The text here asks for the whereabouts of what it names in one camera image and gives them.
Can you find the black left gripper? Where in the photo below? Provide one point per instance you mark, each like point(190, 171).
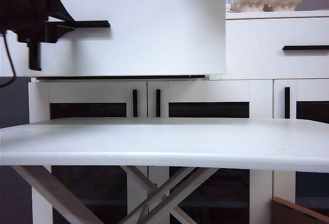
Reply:
point(32, 16)

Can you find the white drawer front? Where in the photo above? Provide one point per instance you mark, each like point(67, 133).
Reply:
point(257, 62)
point(154, 28)

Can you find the white glass cabinet door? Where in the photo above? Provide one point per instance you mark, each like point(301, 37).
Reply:
point(311, 90)
point(205, 90)
point(87, 91)

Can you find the white sideboard cabinet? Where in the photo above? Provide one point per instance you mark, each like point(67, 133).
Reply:
point(38, 100)

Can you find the thick beige table leg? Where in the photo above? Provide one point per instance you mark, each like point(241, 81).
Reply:
point(51, 193)

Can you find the white crossed table leg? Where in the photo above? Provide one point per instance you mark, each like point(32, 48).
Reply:
point(180, 183)
point(138, 176)

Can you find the brown cardboard box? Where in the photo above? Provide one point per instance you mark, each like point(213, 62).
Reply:
point(288, 213)

